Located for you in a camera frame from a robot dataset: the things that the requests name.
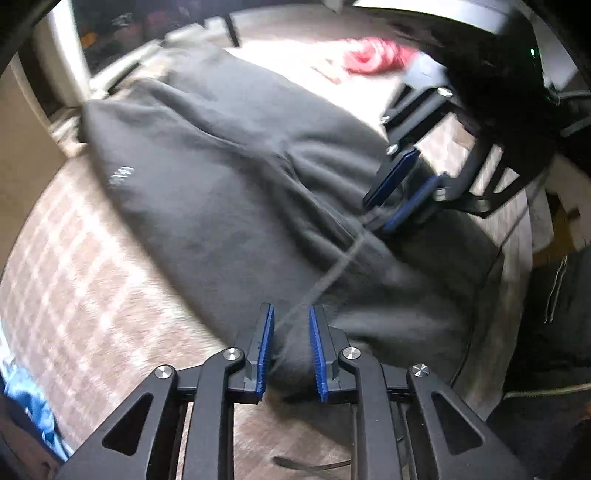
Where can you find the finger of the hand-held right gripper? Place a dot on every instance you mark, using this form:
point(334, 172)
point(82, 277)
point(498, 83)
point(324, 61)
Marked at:
point(392, 177)
point(413, 203)

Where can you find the bright blue garment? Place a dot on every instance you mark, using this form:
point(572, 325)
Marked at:
point(32, 406)

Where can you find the black tripod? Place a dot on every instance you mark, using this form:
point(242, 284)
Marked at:
point(233, 32)

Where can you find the light wooden board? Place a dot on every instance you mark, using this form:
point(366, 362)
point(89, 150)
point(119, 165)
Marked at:
point(23, 161)

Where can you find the dark jacket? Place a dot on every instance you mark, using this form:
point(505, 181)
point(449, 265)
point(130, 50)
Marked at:
point(554, 350)

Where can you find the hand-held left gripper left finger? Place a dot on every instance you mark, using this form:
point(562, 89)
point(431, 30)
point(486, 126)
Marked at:
point(265, 350)

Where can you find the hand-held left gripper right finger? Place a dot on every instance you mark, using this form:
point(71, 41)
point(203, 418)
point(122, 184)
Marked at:
point(318, 350)

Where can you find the dark grey shirt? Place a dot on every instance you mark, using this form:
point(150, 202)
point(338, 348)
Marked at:
point(231, 184)

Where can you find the red garment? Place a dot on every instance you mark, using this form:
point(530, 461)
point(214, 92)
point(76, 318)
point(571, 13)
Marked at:
point(374, 55)

